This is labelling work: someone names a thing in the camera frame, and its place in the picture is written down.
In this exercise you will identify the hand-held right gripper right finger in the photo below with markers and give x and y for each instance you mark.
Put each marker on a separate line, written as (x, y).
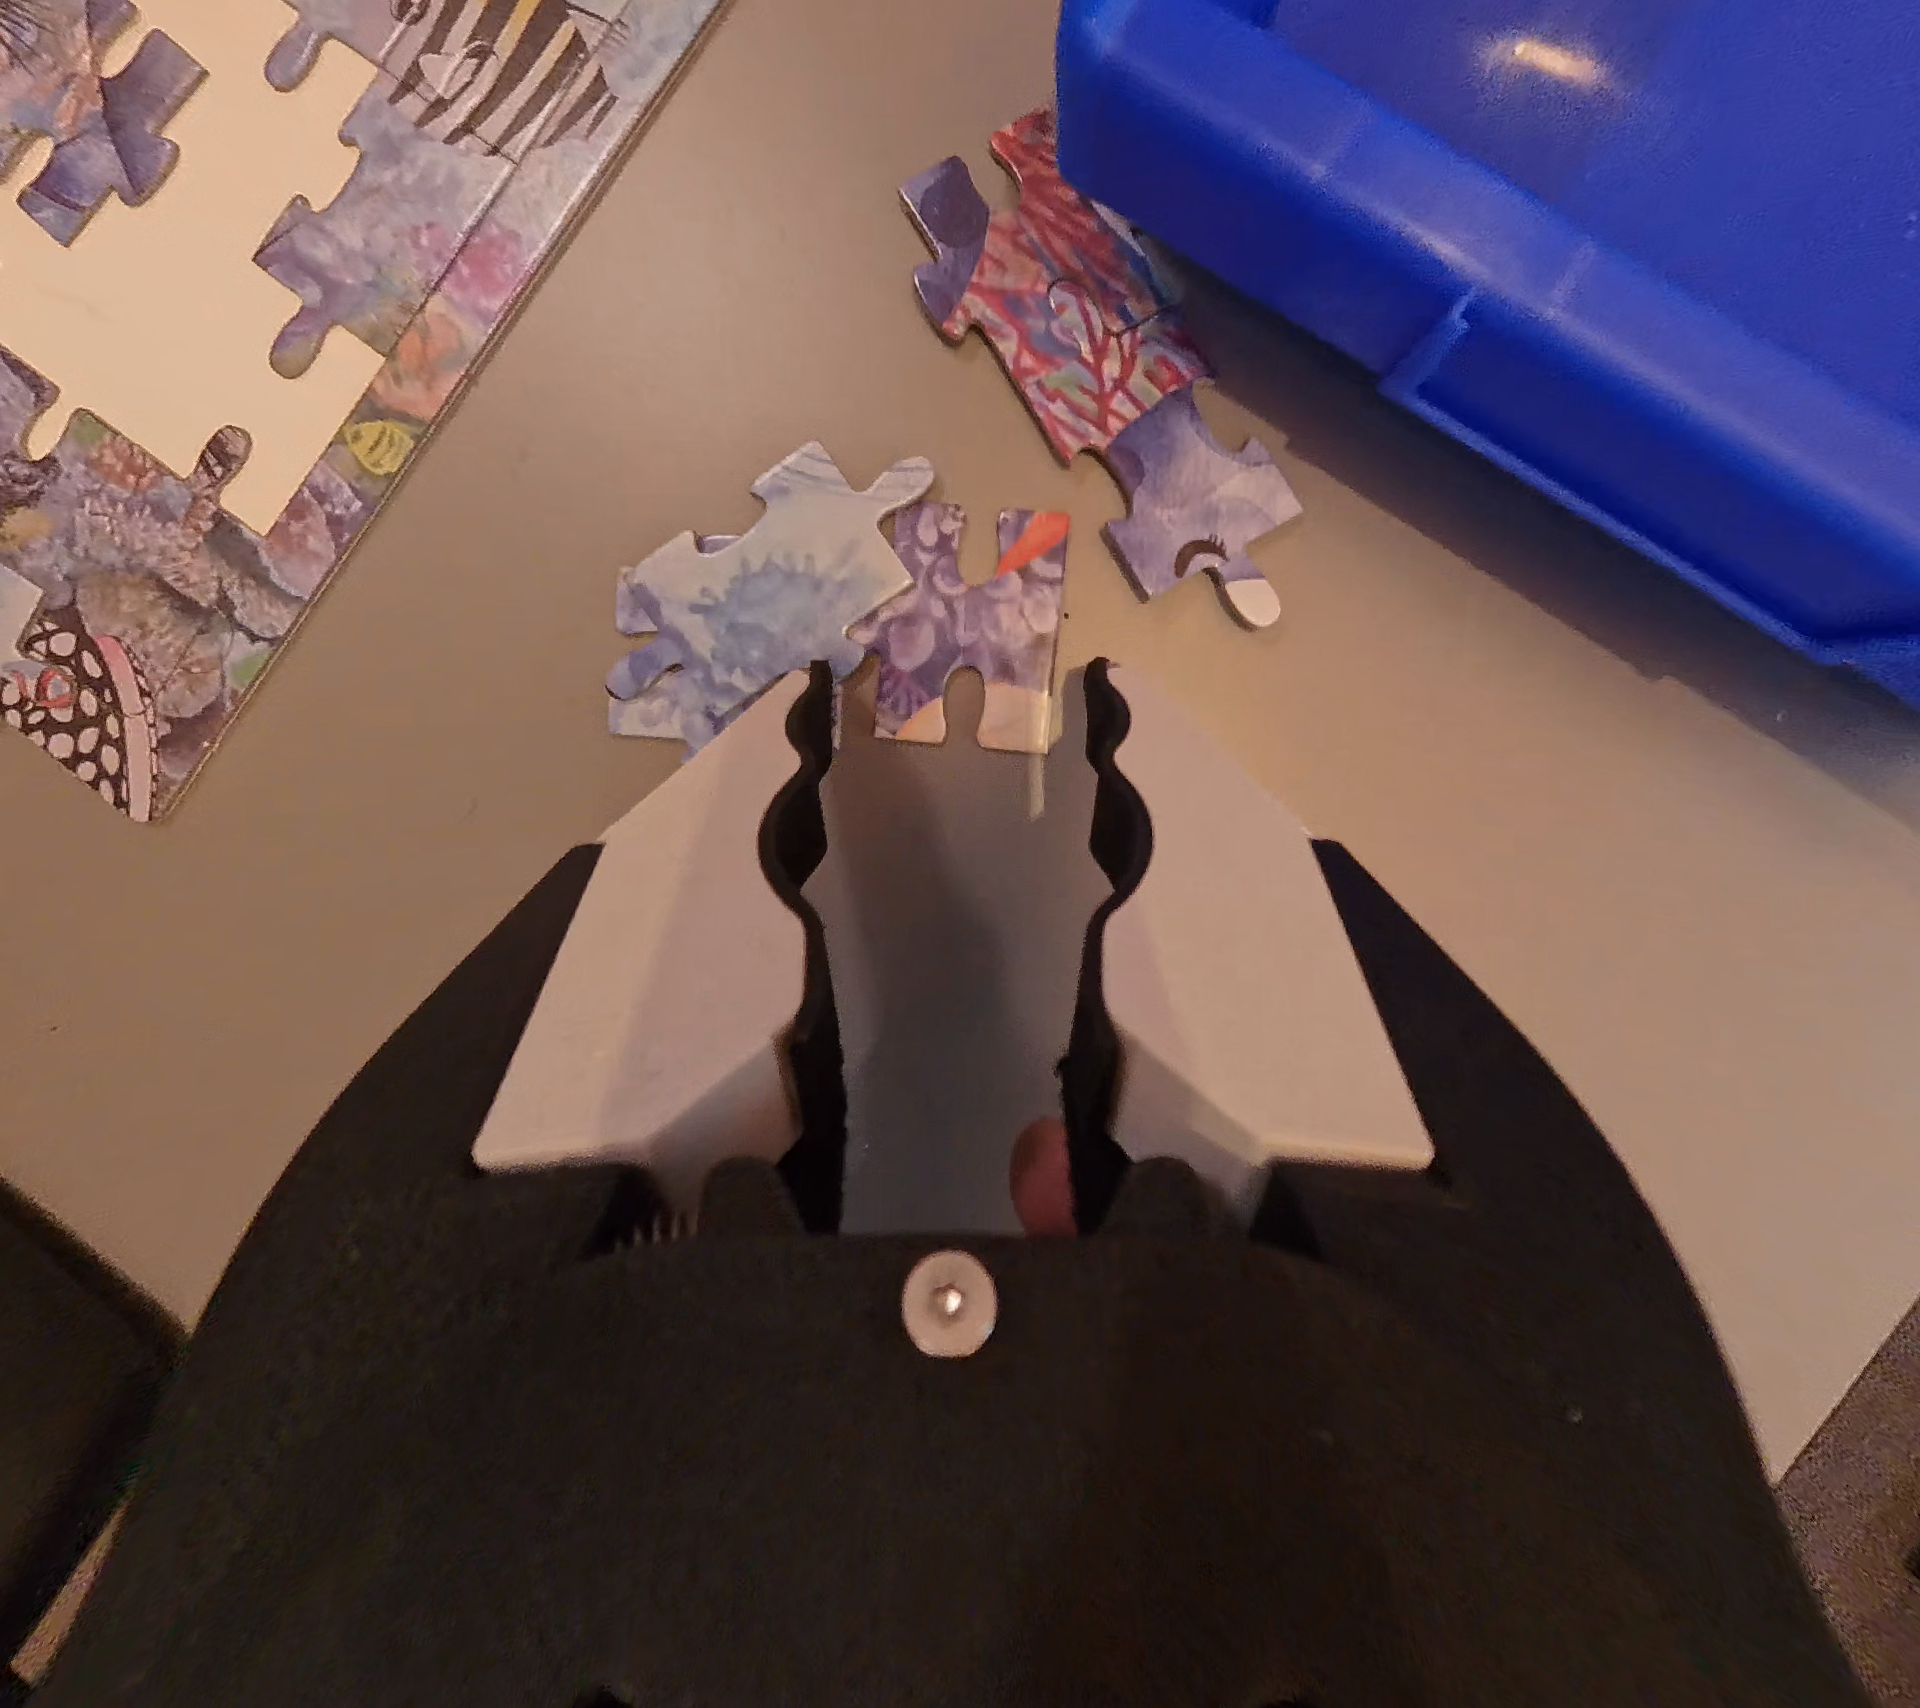
(1261, 989)

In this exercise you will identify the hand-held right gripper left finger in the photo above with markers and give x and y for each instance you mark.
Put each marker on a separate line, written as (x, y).
(660, 972)

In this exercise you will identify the purple puzzle piece orange patch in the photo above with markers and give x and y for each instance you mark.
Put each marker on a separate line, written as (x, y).
(975, 629)

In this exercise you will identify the ocean jigsaw puzzle board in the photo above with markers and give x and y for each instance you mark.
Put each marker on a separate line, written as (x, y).
(494, 13)

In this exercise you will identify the person's right hand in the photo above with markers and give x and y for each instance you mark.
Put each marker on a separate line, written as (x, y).
(1043, 1176)

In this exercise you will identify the pale blue purple puzzle piece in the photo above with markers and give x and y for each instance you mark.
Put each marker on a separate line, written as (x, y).
(660, 643)

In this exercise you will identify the light blue puzzle piece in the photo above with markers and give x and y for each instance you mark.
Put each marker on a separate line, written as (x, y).
(811, 569)

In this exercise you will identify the joined pink coral puzzle pieces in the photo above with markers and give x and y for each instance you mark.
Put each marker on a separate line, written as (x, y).
(1080, 313)

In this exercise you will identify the blue plastic bin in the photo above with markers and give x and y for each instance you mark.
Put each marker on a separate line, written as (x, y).
(1574, 88)

